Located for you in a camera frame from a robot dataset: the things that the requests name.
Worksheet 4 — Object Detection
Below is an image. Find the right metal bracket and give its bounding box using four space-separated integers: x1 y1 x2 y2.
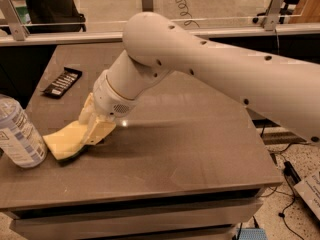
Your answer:
262 0 284 31

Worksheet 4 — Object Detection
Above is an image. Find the glass barrier panel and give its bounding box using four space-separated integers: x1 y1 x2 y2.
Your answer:
0 0 320 35

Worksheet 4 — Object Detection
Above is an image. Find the black snack bar wrapper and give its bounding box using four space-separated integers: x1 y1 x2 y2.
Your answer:
43 67 82 99

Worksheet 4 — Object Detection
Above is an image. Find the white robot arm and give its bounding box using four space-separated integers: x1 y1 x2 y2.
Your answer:
79 12 320 145

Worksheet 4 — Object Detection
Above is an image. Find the black office chair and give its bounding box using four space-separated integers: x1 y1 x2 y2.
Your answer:
25 0 86 34

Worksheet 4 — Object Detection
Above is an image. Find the blue floor pad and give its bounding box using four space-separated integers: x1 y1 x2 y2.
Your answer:
236 228 268 240

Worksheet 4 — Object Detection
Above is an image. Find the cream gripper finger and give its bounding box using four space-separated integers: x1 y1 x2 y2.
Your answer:
82 114 116 145
78 99 95 124

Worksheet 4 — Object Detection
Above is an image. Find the grey table drawer unit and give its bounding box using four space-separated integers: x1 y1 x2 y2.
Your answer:
0 187 268 240

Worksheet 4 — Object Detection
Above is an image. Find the clear plastic water bottle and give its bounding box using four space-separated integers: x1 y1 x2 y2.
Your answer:
0 95 47 168

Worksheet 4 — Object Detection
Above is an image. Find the coiled black cable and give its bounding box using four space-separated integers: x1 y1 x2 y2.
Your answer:
167 0 200 28

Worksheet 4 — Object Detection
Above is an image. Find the left metal bracket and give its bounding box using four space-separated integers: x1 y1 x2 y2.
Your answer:
0 0 29 41

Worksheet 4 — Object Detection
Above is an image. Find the white labelled floor box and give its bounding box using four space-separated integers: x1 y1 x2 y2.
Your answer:
294 171 320 220

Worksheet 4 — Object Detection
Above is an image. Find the yellow sponge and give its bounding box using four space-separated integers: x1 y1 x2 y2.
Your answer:
43 121 87 161

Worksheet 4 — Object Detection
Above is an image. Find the middle metal bracket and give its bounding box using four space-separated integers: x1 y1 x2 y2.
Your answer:
141 0 154 12

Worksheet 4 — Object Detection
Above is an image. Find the black floor cable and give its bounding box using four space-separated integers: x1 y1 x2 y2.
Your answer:
259 140 320 240

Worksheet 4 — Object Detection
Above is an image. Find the metal bracket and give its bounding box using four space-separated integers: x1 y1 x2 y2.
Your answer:
0 0 29 41
141 0 154 12
262 0 284 31

